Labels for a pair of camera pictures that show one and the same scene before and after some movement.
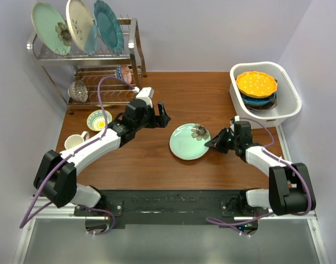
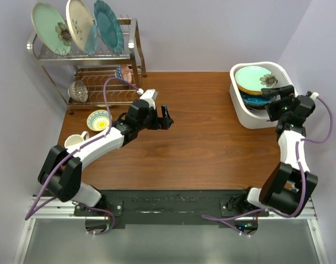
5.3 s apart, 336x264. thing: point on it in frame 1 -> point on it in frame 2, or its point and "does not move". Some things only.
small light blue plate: (91, 42) does not move
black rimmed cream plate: (263, 107) does not move
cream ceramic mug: (75, 139) does not move
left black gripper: (161, 120) does not move
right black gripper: (216, 142) -> (285, 93)
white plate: (187, 141) -> (255, 78)
